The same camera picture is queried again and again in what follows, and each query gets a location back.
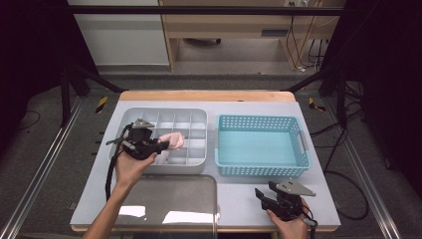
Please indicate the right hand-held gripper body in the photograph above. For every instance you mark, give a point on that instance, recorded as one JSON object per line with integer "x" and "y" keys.
{"x": 287, "y": 207}

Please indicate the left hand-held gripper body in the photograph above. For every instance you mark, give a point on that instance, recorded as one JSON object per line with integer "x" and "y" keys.
{"x": 139, "y": 144}

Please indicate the white ribbed sock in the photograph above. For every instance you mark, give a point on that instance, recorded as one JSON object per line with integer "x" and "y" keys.
{"x": 162, "y": 158}

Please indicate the pink sock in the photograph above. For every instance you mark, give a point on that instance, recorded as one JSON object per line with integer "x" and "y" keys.
{"x": 174, "y": 139}
{"x": 177, "y": 145}

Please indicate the white divided storage box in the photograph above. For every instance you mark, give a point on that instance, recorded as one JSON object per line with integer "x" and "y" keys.
{"x": 192, "y": 132}

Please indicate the light blue perforated basket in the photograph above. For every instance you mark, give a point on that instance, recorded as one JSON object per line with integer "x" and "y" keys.
{"x": 262, "y": 146}

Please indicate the translucent grey box lid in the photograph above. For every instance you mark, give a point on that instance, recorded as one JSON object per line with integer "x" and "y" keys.
{"x": 179, "y": 195}

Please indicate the person's right hand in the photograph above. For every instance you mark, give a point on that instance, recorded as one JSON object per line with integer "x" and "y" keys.
{"x": 292, "y": 229}

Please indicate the person's left hand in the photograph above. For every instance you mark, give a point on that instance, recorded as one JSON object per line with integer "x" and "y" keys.
{"x": 131, "y": 171}

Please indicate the yellow black tape strip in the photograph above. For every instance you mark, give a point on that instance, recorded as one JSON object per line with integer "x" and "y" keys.
{"x": 101, "y": 104}
{"x": 312, "y": 103}

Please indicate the black metal stand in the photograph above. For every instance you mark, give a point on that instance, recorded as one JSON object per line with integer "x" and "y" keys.
{"x": 341, "y": 99}
{"x": 64, "y": 99}

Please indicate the white cabinet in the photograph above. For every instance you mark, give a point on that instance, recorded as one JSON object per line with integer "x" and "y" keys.
{"x": 122, "y": 40}

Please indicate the wooden desk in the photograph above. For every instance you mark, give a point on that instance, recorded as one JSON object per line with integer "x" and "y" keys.
{"x": 232, "y": 25}

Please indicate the black horizontal bar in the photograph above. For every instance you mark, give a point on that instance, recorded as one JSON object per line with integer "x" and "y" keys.
{"x": 199, "y": 10}

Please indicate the black curtain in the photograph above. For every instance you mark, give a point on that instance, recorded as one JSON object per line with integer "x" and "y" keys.
{"x": 26, "y": 49}
{"x": 391, "y": 66}

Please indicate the aluminium rail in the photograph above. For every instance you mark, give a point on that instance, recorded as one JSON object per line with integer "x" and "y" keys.
{"x": 384, "y": 219}
{"x": 66, "y": 122}

